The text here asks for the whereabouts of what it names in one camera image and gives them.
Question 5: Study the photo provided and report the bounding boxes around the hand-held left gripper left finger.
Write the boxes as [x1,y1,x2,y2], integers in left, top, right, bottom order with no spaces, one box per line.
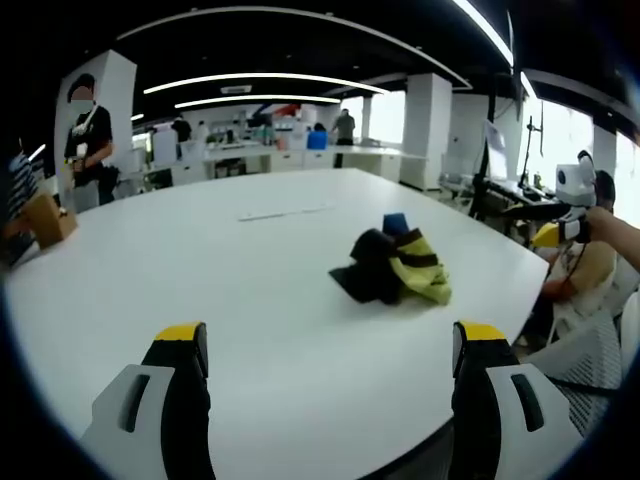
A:
[79,322,217,480]

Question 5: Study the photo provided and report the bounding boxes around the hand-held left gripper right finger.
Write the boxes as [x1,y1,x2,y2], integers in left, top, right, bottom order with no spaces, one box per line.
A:
[451,321,586,480]

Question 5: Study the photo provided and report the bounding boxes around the black and yellow garment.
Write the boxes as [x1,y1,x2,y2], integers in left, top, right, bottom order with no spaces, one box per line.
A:
[328,227,453,307]

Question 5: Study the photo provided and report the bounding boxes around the person's right hand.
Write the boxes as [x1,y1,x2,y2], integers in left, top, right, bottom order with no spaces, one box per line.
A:
[583,206,619,246]

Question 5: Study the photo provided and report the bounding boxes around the black tripod stand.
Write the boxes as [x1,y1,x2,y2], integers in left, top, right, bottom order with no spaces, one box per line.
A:
[468,94,501,221]

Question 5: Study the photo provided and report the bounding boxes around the computer monitor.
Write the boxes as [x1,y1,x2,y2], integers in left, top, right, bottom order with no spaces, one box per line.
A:
[481,118,508,177]

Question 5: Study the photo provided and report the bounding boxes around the white mesh chair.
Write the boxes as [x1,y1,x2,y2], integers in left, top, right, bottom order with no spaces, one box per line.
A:
[523,291,640,437]

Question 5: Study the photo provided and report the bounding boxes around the brown cardboard box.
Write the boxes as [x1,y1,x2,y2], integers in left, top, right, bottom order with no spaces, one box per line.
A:
[23,192,80,251]

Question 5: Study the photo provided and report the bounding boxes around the white counter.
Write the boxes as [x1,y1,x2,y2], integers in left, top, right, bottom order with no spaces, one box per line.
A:
[169,143,431,192]

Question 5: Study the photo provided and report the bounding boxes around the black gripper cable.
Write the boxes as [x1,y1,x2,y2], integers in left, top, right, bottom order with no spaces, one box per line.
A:
[560,239,589,301]

